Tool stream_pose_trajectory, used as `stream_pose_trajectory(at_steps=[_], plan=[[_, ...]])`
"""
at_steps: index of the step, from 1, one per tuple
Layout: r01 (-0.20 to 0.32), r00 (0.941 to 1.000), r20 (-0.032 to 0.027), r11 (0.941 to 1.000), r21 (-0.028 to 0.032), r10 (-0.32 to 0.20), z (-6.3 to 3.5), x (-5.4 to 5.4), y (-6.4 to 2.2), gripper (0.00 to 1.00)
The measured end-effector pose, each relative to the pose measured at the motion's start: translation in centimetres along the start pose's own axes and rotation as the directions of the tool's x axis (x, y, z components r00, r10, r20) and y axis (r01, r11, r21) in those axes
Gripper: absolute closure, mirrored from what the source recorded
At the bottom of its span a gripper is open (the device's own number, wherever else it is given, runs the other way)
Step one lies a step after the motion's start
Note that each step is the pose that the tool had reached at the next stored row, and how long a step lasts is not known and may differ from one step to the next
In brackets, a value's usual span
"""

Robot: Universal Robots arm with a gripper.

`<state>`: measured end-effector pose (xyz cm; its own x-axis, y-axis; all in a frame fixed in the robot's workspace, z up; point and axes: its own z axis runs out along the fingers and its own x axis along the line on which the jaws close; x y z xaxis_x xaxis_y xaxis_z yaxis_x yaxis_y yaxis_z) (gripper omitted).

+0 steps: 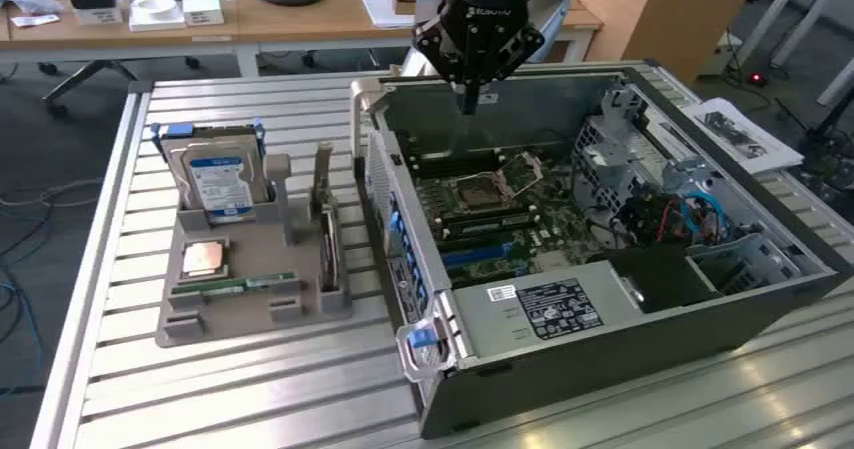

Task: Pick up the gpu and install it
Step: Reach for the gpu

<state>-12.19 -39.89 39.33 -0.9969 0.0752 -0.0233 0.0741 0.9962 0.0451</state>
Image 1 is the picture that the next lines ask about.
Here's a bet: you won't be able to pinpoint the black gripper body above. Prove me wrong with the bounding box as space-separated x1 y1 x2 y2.
439 0 535 87

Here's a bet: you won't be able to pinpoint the graphics card with black cooler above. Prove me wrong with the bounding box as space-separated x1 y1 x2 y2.
311 141 345 294

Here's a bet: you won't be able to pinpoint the white paper stack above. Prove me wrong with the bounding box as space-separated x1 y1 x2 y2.
361 0 419 29

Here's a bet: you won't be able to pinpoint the wooden office desk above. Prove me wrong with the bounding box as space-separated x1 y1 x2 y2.
0 0 241 65
236 0 606 78

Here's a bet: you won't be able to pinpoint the black RAM slot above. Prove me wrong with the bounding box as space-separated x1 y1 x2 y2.
416 161 503 179
411 148 500 166

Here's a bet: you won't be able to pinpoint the metal socket cover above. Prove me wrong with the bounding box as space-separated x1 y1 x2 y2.
496 151 546 200

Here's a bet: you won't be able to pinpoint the CPU socket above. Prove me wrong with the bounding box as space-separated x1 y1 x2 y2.
452 173 515 215

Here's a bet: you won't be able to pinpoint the small white box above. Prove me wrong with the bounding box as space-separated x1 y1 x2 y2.
181 0 224 27

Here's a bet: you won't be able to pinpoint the green motherboard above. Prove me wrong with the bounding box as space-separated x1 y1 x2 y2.
399 133 622 290

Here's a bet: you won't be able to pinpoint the black RAM stick with sticker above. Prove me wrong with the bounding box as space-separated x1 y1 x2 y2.
439 213 539 241

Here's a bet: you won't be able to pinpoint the printed paper sheets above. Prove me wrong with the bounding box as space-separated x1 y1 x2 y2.
679 97 806 175

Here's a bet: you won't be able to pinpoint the flat white box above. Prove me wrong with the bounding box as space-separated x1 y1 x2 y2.
128 8 188 33

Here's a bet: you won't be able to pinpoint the blue disk caddy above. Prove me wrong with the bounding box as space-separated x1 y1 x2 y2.
149 118 269 220

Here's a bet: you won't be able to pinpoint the hard disk with blue label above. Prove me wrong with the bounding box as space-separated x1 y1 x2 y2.
165 138 261 226

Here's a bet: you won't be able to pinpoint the blue expansion slot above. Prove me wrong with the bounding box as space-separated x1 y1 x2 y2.
441 244 510 266

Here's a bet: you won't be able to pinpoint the white tape roll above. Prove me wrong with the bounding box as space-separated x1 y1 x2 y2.
131 0 180 20

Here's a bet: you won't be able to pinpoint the grey parts rack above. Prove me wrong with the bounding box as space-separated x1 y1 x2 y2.
153 152 355 350

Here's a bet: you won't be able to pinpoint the black tripod stand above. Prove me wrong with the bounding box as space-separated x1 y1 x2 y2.
772 61 854 193

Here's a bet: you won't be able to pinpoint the white box with black lid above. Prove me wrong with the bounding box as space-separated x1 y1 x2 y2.
68 0 124 25

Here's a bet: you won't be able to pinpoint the grey office chair base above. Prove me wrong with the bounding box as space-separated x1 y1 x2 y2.
37 57 201 118

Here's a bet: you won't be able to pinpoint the copper-toned CPU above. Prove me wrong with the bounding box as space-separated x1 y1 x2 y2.
183 241 227 278

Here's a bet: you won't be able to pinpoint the green RAM stick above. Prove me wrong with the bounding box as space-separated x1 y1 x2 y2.
173 271 299 296

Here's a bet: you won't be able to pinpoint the grey power supply unit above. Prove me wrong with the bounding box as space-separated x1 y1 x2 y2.
449 261 646 360

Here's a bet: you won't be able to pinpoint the metal disk bay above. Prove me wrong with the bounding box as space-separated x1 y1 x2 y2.
683 231 802 298

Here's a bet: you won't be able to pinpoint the open dark PC case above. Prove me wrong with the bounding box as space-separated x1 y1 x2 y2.
351 66 843 440

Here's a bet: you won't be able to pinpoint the white wall box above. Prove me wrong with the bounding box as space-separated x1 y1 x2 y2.
696 43 734 83

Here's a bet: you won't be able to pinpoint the white table frame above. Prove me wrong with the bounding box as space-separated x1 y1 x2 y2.
732 0 854 108

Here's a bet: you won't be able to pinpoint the blue wire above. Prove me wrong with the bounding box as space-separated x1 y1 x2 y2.
683 191 735 245

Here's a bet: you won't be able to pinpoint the red wire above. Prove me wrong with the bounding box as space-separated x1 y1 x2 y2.
656 198 676 243

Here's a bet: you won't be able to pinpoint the white floor cable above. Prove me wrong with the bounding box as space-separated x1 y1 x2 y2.
0 178 103 209

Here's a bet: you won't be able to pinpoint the blue floor cable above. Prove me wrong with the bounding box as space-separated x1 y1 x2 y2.
0 208 52 398

